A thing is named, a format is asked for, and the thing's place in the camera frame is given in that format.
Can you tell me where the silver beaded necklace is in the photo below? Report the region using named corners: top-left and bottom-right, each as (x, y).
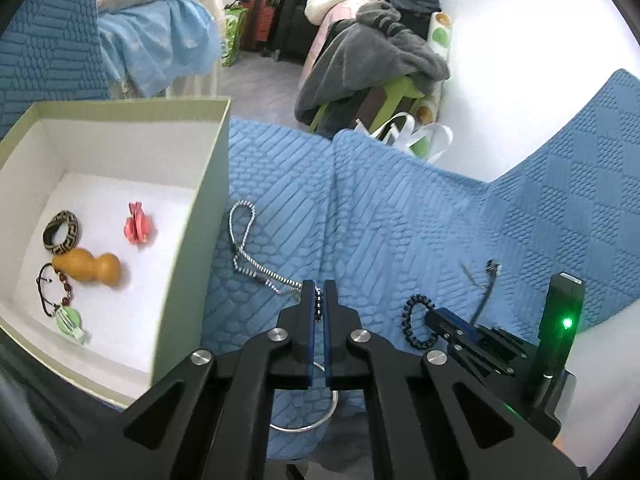
top-left (229, 200), bottom-right (325, 323)

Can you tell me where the green cardboard box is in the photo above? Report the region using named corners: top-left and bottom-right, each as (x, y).
top-left (0, 97), bottom-right (232, 408)

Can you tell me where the grey blanket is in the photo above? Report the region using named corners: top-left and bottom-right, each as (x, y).
top-left (294, 2), bottom-right (451, 123)

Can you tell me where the dark blue cord bracelet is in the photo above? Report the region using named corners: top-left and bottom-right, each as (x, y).
top-left (470, 259), bottom-right (502, 328)

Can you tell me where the thin silver bangle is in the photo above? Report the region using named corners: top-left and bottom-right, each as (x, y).
top-left (270, 387), bottom-right (340, 432)

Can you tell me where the black beige patterned bangle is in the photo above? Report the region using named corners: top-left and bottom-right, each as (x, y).
top-left (42, 211), bottom-right (80, 255)

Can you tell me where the green pendant cord bracelet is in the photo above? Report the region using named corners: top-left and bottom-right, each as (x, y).
top-left (37, 262), bottom-right (92, 345)

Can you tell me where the green shopping bag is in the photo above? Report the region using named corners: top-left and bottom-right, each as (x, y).
top-left (222, 2), bottom-right (248, 67)

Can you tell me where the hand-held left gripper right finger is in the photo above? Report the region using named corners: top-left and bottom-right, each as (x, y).
top-left (322, 279), bottom-right (583, 480)

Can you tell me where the black armchair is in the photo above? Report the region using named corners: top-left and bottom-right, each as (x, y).
top-left (272, 0), bottom-right (326, 63)

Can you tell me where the pink flower hair clip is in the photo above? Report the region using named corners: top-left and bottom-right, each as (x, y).
top-left (124, 201), bottom-right (152, 245)

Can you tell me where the pink quilt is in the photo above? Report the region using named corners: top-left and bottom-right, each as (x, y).
top-left (306, 10), bottom-right (351, 76)

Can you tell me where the white tote bag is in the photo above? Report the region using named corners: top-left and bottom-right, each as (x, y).
top-left (354, 112), bottom-right (453, 163)

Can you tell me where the red black suitcase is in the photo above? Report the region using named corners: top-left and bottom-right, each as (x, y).
top-left (240, 0), bottom-right (286, 53)

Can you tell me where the wooden gourd pendant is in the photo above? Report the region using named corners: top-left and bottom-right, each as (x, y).
top-left (51, 249), bottom-right (122, 289)

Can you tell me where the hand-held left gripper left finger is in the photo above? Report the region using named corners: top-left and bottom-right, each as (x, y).
top-left (55, 280), bottom-right (326, 480)

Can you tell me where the green stool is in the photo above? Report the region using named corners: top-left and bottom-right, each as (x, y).
top-left (310, 77), bottom-right (436, 136)

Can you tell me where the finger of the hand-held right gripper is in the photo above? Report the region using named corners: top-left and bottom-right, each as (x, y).
top-left (447, 337), bottom-right (518, 377)
top-left (424, 307), bottom-right (501, 343)

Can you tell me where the dark beaded bracelet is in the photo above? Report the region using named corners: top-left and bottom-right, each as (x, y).
top-left (401, 293), bottom-right (441, 348)

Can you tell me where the rolled mat with green dots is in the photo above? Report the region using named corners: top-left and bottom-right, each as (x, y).
top-left (410, 10), bottom-right (453, 158)

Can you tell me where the light blue bed sheet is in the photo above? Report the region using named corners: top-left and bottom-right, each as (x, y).
top-left (97, 0), bottom-right (223, 98)

